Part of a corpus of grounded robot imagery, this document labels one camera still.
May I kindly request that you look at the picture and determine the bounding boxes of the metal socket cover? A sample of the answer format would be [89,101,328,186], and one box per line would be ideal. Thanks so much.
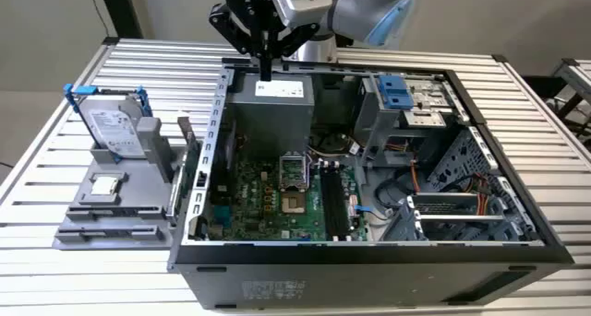
[277,151,309,192]

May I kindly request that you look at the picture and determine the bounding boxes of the metal disk bay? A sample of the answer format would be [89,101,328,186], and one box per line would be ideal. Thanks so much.
[382,191,541,243]

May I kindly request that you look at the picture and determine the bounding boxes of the CPU socket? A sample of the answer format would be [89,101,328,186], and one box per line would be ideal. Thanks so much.
[278,188,309,216]

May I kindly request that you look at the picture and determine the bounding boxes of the black open PC case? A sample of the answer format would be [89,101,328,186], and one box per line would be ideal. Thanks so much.
[165,56,576,312]

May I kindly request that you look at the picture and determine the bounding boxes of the orange wire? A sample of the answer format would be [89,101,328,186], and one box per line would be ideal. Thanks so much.
[408,158,421,195]

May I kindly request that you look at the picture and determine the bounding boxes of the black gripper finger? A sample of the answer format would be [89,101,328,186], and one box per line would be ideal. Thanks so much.
[265,23,320,82]
[206,3,268,82]

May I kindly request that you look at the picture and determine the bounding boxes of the grey wire bundle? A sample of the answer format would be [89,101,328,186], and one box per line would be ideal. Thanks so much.
[306,131,361,157]

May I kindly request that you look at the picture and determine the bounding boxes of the green graphics card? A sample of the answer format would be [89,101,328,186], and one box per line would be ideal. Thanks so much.
[166,108,203,227]

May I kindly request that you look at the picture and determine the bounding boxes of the thin locking lever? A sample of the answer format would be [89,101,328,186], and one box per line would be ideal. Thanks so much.
[304,155,320,191]

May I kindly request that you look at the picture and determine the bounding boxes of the green motherboard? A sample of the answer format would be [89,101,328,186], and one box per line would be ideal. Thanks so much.
[207,156,370,243]

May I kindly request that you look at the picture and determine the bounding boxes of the red yellow wire bundle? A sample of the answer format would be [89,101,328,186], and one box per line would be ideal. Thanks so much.
[460,172,490,217]

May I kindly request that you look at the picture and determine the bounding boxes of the black looped wire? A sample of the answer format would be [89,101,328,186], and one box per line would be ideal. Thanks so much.
[373,176,414,222]

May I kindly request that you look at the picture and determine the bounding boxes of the grey power supply unit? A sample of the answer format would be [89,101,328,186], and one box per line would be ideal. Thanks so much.
[223,73,318,160]

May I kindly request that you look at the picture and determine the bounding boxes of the hard disk in blue carrier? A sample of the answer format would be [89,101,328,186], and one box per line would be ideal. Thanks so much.
[62,82,154,164]

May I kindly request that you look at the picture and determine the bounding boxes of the metal optical drive cage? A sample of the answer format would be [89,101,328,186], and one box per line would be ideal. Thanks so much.
[358,73,456,167]

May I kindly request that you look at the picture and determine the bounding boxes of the metal slat side table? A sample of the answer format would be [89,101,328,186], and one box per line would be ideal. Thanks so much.
[548,58,591,137]

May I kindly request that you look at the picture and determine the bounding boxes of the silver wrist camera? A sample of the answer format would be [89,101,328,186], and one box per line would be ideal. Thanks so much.
[268,0,334,29]

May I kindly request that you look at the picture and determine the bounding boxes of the blue drive latch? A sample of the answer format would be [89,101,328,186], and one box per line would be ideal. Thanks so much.
[376,74,412,111]

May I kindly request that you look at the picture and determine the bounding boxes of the silver CPU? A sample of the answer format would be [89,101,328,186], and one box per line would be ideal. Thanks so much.
[89,176,119,195]

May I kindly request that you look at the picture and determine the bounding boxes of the black upright post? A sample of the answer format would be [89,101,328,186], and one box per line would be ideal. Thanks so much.
[94,0,143,40]

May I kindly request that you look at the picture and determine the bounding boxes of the grey plastic parts rack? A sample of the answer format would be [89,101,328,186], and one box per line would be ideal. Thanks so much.
[51,116,185,251]

